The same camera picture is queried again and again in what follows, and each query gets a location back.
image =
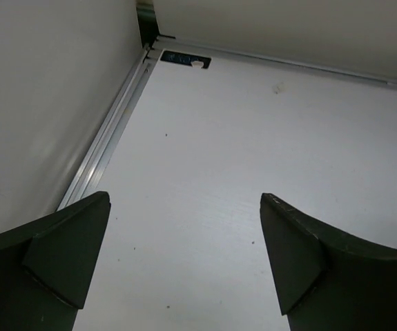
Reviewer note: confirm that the blue label sticker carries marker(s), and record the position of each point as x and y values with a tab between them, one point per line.
190	60

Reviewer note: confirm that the aluminium table edge rail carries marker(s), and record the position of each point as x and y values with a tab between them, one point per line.
98	155

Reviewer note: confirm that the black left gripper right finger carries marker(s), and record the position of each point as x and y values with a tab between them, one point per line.
326	278

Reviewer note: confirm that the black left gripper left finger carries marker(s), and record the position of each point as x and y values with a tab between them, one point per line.
46	266

